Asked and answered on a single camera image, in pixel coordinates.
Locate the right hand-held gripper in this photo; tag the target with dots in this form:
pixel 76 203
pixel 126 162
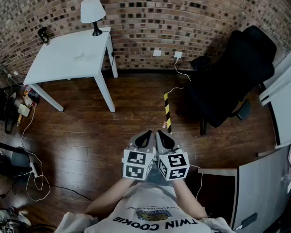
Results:
pixel 174 165

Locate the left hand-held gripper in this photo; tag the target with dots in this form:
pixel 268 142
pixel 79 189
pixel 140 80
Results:
pixel 138 164

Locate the person's left forearm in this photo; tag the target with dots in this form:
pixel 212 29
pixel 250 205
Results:
pixel 106 198

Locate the person's right forearm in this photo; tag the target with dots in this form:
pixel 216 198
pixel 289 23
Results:
pixel 191 198

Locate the small red white wrapper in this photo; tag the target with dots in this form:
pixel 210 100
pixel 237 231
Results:
pixel 164 124

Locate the yellow black striped tape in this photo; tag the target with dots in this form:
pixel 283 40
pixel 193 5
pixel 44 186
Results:
pixel 167 113

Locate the person's white printed t-shirt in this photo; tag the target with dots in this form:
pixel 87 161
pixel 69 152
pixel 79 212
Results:
pixel 148 212

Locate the black office chair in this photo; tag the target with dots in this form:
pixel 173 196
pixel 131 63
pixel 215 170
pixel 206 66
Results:
pixel 232 76

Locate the grey desk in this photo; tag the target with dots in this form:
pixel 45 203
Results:
pixel 262 190

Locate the white square table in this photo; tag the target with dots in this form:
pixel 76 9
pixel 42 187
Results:
pixel 68 59

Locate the black phone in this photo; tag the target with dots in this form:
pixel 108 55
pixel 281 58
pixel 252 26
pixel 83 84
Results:
pixel 249 220

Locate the pile of snack packets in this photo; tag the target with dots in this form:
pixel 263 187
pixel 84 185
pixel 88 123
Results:
pixel 29 98

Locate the white box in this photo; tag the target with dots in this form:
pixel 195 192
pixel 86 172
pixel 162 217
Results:
pixel 23 110

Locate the white door panel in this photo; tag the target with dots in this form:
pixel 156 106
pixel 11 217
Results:
pixel 286 91

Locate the white table lamp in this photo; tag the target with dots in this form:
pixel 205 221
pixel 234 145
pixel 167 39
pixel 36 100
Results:
pixel 92 11

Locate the black patterned tumbler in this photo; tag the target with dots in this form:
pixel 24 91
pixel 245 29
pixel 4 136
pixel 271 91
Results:
pixel 43 34

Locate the white wall charger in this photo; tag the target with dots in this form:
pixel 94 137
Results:
pixel 178 54

